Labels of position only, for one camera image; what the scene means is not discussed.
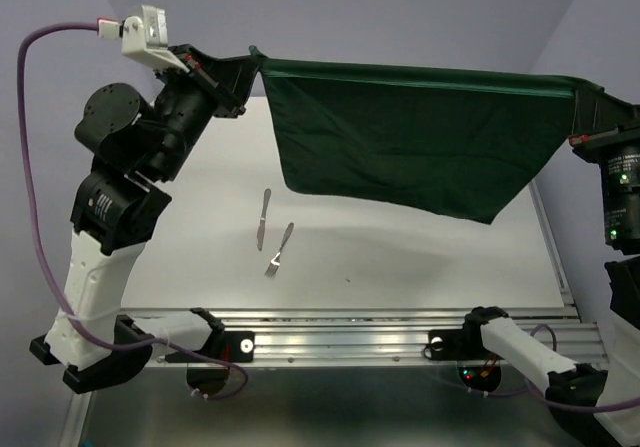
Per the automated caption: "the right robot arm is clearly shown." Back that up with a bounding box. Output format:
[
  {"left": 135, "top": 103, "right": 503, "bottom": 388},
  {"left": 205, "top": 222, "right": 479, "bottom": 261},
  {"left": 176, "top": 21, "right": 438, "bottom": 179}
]
[{"left": 460, "top": 85, "right": 639, "bottom": 446}]

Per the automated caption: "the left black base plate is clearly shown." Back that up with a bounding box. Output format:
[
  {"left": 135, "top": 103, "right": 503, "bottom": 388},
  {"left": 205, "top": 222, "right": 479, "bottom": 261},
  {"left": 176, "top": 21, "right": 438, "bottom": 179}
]
[{"left": 164, "top": 330, "right": 255, "bottom": 364}]

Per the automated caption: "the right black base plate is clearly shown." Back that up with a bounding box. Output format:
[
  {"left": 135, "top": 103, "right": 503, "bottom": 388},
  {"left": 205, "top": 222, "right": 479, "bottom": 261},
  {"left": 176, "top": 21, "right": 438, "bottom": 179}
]
[{"left": 422, "top": 329, "right": 484, "bottom": 362}]

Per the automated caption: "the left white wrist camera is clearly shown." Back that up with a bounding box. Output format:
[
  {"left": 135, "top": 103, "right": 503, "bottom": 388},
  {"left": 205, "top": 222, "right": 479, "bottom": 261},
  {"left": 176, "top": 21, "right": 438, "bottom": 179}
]
[{"left": 97, "top": 5, "right": 189, "bottom": 72}]

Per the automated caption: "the dark green cloth napkin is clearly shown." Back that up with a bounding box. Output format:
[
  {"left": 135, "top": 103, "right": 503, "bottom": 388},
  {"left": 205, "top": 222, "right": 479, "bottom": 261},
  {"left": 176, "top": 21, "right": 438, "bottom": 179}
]
[{"left": 250, "top": 47, "right": 600, "bottom": 224}]

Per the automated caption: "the aluminium frame rail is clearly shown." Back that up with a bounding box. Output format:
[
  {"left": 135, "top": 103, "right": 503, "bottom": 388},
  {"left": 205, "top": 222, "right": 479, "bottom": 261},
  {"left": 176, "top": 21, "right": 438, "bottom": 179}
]
[{"left": 123, "top": 180, "right": 595, "bottom": 372}]

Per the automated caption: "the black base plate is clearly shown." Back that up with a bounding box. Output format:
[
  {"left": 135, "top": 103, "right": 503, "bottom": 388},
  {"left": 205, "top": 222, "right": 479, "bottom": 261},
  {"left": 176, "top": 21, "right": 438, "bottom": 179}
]
[
  {"left": 164, "top": 330, "right": 255, "bottom": 364},
  {"left": 422, "top": 329, "right": 484, "bottom": 362}
]

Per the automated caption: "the silver fork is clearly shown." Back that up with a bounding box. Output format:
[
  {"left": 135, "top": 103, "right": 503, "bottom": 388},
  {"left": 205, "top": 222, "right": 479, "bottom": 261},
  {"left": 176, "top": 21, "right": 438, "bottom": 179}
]
[{"left": 264, "top": 222, "right": 295, "bottom": 278}]

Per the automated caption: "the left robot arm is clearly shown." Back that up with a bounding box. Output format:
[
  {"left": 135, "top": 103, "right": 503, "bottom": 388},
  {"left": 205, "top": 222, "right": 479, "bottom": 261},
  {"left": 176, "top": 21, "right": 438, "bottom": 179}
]
[{"left": 29, "top": 45, "right": 260, "bottom": 399}]

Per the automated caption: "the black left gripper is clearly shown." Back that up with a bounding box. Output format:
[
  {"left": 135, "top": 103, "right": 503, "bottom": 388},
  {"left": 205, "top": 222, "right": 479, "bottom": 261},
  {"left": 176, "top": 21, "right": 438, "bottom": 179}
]
[{"left": 148, "top": 41, "right": 259, "bottom": 181}]

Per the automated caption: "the silver table knife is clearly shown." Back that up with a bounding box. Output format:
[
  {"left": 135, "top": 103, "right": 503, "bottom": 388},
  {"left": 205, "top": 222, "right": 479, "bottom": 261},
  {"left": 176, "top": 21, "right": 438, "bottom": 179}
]
[{"left": 256, "top": 188, "right": 272, "bottom": 251}]

